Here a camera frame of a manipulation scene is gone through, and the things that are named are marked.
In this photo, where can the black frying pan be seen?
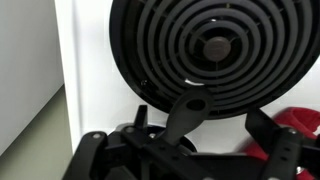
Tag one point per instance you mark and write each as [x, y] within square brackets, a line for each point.
[186, 116]

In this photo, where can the large black coil burner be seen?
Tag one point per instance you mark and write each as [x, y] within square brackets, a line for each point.
[216, 50]

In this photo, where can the white electric stove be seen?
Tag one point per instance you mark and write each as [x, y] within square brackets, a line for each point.
[93, 93]

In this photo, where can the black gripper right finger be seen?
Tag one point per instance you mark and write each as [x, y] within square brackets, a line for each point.
[261, 128]

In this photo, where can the red oven mitt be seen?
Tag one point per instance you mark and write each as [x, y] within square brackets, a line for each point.
[296, 120]

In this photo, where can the white refrigerator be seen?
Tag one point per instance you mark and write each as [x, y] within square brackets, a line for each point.
[26, 66]

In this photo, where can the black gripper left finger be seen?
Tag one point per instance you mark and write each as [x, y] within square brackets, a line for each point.
[141, 116]

